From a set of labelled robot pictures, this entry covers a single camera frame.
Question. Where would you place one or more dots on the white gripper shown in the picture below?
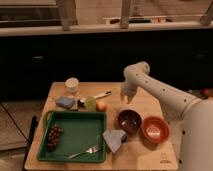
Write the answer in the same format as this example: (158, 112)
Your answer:
(129, 90)

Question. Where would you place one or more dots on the red orange apple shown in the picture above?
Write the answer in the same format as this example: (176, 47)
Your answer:
(101, 106)

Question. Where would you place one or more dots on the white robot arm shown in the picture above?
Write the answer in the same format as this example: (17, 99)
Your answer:
(196, 151)

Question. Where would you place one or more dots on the green plastic tray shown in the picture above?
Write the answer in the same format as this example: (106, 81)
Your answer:
(82, 130)

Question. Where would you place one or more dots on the dark brown bowl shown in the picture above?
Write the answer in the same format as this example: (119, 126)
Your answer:
(129, 121)

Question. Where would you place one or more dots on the green pear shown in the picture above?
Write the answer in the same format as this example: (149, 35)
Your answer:
(90, 104)

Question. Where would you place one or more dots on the red orange bowl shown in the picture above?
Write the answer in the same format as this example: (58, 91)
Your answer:
(155, 129)

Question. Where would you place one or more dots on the light blue folded cloth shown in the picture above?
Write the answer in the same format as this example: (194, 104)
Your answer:
(114, 139)

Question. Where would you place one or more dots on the small black metal clip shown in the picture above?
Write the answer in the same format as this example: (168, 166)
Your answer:
(78, 105)

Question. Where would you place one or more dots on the white paper cup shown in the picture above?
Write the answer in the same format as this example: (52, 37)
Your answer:
(72, 85)

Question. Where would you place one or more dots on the blue sponge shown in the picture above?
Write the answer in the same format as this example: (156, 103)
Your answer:
(65, 102)

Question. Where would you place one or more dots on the silver metal fork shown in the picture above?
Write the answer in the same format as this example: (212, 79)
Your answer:
(90, 150)

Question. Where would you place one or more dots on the dark red grape bunch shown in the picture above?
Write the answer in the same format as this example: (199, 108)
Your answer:
(53, 137)

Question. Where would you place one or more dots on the white handled knife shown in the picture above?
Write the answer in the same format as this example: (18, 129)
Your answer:
(98, 96)

